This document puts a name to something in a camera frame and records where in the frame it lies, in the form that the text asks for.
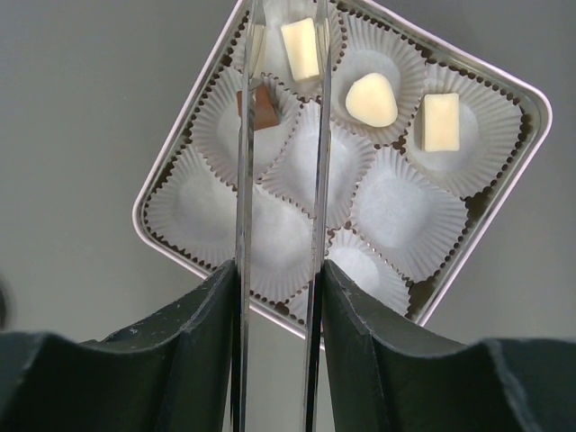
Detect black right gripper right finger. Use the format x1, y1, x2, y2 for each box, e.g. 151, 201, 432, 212
322, 261, 575, 431

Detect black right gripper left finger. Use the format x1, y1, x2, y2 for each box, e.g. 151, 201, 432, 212
1, 261, 236, 431

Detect white square chocolate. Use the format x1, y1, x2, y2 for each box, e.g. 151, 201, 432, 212
422, 93, 460, 152

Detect brown milk chocolate block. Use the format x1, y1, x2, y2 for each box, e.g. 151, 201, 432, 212
254, 84, 280, 131

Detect white heart chocolate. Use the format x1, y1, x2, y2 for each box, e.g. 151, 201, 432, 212
345, 72, 398, 128

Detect white rectangular chocolate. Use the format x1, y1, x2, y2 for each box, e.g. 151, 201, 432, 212
251, 17, 329, 83

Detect metal tongs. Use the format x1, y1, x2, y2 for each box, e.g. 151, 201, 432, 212
230, 1, 332, 431

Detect white paper cup bottom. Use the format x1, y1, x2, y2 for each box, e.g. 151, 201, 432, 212
328, 228, 410, 316

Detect white paper cup lower right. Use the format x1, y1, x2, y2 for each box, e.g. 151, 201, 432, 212
350, 148, 468, 282

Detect white paper cup left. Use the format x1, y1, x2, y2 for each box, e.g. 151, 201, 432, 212
147, 147, 237, 267

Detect white paper cup lower middle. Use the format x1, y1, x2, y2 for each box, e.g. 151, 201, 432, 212
251, 185, 312, 302

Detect white paper cup centre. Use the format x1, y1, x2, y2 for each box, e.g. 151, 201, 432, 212
262, 102, 375, 229

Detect white paper cup brown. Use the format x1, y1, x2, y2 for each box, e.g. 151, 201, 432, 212
191, 67, 302, 185

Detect white paper cup heart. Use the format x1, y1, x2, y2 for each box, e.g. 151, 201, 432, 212
326, 47, 428, 149

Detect white paper cup top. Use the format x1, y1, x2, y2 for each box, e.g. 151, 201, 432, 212
233, 1, 343, 105

